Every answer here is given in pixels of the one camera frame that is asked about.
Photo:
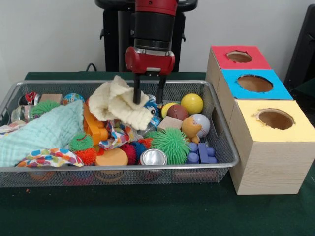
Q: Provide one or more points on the orange bear toy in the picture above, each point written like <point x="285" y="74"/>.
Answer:
<point x="190" y="127"/>

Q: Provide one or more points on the silver can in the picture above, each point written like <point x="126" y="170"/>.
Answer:
<point x="153" y="157"/>

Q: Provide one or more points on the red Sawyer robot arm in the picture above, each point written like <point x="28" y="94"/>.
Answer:
<point x="155" y="24"/>

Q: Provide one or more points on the yellow ball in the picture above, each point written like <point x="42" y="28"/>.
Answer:
<point x="192" y="104"/>

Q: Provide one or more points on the metal mesh bin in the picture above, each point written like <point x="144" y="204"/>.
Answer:
<point x="172" y="177"/>

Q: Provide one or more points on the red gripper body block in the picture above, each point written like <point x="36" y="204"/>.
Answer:
<point x="150" y="61"/>

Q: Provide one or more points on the colourful dotted cloth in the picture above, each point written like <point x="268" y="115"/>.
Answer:
<point x="49" y="156"/>

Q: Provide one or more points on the cream waffle cloth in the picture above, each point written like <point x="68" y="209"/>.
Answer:
<point x="110" y="103"/>

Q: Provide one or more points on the purple building block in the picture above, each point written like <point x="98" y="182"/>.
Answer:
<point x="201" y="155"/>

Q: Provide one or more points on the pale wooden cube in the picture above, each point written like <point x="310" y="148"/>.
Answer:
<point x="169" y="124"/>

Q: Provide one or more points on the wooden box with three holes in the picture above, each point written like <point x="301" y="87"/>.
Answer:
<point x="270" y="167"/>

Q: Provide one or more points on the black upright panel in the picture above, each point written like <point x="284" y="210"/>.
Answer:
<point x="302" y="49"/>

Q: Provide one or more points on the dark green table cloth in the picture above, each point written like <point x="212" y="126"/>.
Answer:
<point x="307" y="91"/>
<point x="147" y="216"/>

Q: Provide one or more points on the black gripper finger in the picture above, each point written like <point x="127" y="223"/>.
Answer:
<point x="160" y="91"/>
<point x="137" y="88"/>

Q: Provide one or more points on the large green spiky ball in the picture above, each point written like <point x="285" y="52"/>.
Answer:
<point x="172" y="146"/>

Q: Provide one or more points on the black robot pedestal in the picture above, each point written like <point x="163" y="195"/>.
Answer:
<point x="115" y="37"/>

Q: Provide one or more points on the brown toy football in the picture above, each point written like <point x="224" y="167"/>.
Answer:
<point x="177" y="112"/>

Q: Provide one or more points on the white toy baseball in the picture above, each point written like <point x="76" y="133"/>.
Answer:
<point x="203" y="124"/>

